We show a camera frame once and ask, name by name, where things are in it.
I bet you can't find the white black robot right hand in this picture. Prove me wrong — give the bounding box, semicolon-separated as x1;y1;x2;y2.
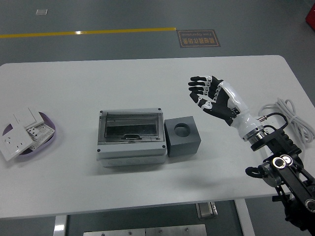
188;75;264;142

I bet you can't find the grey box with clear lid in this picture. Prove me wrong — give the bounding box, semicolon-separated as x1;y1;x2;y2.
96;107;167;168

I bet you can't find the dark grey cube with hole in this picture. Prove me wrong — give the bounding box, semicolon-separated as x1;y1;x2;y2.
163;115;202;158

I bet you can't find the dark floor sign orange text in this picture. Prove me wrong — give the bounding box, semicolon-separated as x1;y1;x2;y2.
177;29;221;49

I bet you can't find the white table leg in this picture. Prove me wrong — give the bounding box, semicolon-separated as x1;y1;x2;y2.
53;215;68;236
233;198;255;236

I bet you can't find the red object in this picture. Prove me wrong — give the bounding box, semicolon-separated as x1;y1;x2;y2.
305;4;315;27

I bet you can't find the yellow floor tape line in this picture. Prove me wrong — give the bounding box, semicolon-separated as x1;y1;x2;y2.
0;27;177;39

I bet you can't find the white perforated socket insert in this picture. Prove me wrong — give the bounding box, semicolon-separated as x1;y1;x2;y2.
24;122;55;150

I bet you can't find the purple tray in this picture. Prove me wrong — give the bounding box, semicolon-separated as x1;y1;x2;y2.
2;112;57;162

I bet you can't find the large white socket plate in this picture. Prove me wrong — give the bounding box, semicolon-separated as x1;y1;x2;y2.
0;124;36;162

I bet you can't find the white power cord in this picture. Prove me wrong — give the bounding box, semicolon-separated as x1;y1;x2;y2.
258;97;315;173

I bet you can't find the grey metal base plate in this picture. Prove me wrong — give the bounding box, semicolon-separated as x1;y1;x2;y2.
83;224;207;236

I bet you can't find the white switch plate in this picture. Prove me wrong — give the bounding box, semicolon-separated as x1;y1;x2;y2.
6;107;46;128

